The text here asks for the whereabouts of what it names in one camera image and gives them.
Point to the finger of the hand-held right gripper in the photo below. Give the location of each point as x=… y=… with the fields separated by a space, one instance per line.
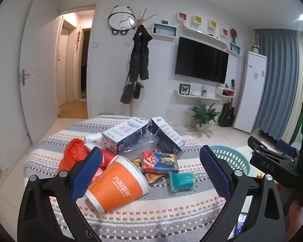
x=289 y=148
x=270 y=161

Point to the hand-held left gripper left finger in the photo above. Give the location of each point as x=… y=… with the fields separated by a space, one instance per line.
x=87 y=174

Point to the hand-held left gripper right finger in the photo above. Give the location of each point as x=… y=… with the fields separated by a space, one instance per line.
x=214 y=174

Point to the teal plastic laundry basket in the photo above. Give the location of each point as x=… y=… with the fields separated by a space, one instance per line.
x=232 y=156

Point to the red and blue card box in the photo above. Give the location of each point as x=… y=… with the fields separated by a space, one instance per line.
x=159 y=161

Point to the red plastic bag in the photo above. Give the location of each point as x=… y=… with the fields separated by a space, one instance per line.
x=73 y=153

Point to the red cup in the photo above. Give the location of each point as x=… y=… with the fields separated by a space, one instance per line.
x=108 y=157

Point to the orange paper cup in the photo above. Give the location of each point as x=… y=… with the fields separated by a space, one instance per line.
x=118 y=184

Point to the teal plastic cup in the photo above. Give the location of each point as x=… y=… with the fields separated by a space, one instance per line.
x=181 y=181

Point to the small white box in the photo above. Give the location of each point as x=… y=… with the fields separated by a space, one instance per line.
x=93 y=138

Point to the white and blue carton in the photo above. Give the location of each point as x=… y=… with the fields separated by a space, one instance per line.
x=166 y=136
x=123 y=136

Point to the black acoustic guitar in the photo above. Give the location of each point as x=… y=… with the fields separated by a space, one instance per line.
x=226 y=116

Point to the clear plastic bottle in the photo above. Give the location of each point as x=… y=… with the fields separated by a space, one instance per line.
x=141 y=146

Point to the yellow snack wrapper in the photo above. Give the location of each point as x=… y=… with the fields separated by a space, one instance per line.
x=154 y=178

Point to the green potted floor plant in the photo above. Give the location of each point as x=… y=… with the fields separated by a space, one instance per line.
x=203 y=113

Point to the white refrigerator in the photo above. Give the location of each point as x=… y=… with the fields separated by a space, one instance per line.
x=250 y=93

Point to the blue and beige curtain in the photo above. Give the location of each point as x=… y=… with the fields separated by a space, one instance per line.
x=275 y=80

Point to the pink coat rack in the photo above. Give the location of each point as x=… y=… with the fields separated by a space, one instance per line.
x=133 y=109

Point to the small figurine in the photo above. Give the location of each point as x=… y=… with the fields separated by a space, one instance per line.
x=204 y=91

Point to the framed butterfly picture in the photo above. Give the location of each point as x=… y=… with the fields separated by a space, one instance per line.
x=184 y=89

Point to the brown hanging bag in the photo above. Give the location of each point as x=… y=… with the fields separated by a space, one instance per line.
x=126 y=93

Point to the white room door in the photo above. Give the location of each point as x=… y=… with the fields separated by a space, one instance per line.
x=40 y=93

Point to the dark hanging bag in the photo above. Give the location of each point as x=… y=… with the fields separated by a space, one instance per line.
x=138 y=90

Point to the small potted flowers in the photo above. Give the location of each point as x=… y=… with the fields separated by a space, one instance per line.
x=255 y=47

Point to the red table tennis paddle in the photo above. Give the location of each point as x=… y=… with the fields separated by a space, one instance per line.
x=233 y=32

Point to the black jacket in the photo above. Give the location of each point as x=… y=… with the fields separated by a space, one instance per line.
x=138 y=55

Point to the red hanging ornament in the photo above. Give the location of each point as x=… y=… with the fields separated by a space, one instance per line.
x=78 y=36

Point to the low white wall shelf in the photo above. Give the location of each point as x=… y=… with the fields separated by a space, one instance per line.
x=199 y=97

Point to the blue wall cube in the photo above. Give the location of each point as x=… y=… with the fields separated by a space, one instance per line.
x=234 y=48

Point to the black wall television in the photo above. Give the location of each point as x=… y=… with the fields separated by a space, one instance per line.
x=202 y=59

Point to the red wall cube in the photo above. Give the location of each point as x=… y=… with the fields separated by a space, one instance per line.
x=182 y=17
x=225 y=32

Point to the curved white wall shelf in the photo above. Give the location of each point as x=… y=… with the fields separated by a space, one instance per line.
x=204 y=34

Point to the yellow wall cube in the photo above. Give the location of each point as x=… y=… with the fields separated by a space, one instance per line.
x=197 y=20
x=213 y=24

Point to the teal framed wall box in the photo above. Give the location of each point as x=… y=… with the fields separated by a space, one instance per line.
x=164 y=31

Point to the panda wall clock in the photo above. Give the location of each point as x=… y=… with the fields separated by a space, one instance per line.
x=120 y=20

